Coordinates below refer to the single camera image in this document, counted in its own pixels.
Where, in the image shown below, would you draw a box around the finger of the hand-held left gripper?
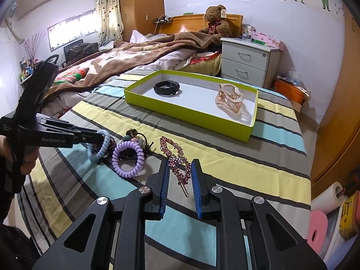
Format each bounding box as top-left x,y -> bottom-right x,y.
38,114 -> 99,135
70,130 -> 112,148

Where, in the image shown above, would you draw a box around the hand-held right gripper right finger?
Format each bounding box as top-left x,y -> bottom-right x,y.
191,159 -> 328,270

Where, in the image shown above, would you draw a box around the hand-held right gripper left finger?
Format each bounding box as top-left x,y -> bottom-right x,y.
32,159 -> 171,270

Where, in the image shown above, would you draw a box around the blue spiral hair tie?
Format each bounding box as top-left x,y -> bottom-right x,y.
86,129 -> 111,161

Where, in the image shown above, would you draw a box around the dark multicolour scrunchie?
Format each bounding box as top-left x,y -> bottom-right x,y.
93,136 -> 117,155

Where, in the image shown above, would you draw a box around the pink rhinestone hair clip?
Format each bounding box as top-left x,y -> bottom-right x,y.
159,136 -> 193,197

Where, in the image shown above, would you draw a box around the purple spiral hair tie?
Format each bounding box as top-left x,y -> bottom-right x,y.
112,141 -> 145,178

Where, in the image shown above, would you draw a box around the beaded black hair tie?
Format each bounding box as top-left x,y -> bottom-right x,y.
122,129 -> 156,151

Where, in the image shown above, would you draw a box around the green cardboard box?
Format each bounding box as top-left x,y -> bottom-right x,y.
124,69 -> 259,143

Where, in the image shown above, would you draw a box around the person's left forearm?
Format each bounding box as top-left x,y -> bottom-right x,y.
0,174 -> 41,270

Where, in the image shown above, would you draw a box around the person's left hand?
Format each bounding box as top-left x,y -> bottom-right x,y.
0,134 -> 38,175

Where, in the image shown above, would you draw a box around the red green striped cloth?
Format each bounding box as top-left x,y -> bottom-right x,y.
53,67 -> 90,85

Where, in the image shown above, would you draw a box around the purple decorative branches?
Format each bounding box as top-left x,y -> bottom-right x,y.
24,32 -> 45,62

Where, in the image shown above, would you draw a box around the black chair with clothes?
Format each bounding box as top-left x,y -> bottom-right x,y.
63,40 -> 99,66

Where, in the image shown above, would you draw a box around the window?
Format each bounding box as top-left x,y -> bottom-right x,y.
47,10 -> 97,52

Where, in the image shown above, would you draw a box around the brown blanket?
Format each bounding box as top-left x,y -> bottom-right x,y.
42,31 -> 223,102

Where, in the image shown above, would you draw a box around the black wristband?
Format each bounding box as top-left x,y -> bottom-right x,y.
153,81 -> 181,95

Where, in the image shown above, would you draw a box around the pink translucent claw clip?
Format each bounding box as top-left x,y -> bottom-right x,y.
215,83 -> 252,124

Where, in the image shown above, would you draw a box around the white pillow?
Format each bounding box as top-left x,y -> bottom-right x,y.
130,30 -> 158,43

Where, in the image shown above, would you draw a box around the patterned curtain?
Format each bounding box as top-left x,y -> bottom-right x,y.
94,0 -> 124,47

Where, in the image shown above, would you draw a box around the pink foam piece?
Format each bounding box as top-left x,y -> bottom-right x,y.
306,210 -> 328,248

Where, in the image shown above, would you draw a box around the yellow mattress cover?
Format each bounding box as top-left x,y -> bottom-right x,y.
180,52 -> 223,76

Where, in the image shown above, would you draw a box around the white paper roll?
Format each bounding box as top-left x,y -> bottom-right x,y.
311,181 -> 345,217

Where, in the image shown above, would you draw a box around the red patterned cloth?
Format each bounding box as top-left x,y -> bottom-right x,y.
188,55 -> 214,65

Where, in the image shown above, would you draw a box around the orange box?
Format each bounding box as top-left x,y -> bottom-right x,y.
274,77 -> 310,104

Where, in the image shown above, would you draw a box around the grey nightstand with drawers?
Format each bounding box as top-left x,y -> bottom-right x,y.
220,37 -> 282,89

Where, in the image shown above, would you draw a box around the wooden wardrobe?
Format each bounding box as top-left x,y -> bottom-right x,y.
117,0 -> 165,41

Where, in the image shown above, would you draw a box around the translucent plastic storage bin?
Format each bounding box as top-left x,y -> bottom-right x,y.
309,202 -> 358,265

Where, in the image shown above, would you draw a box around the wooden headboard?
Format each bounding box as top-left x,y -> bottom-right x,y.
157,13 -> 244,38

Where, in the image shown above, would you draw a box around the pile of plastic bags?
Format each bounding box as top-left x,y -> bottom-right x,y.
277,70 -> 311,90

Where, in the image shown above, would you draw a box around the yellow toy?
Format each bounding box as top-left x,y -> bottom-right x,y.
339,191 -> 360,241

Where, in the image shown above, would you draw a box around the wooden door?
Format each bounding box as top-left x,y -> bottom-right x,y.
311,8 -> 360,192

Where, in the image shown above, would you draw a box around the cluster of small bottles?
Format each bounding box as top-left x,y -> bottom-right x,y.
241,26 -> 256,40

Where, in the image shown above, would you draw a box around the pink floral box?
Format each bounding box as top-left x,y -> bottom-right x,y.
251,31 -> 284,50

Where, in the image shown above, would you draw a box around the brown teddy bear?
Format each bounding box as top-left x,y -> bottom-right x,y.
198,5 -> 233,45

